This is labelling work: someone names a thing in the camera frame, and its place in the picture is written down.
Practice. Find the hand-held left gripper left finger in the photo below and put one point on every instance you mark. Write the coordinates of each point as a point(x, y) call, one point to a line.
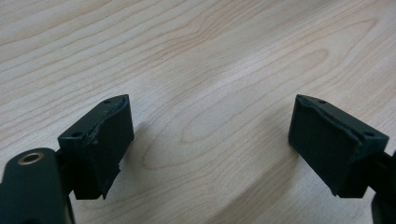
point(102, 146)

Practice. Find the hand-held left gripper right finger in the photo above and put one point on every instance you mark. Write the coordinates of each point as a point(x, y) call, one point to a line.
point(330, 146)

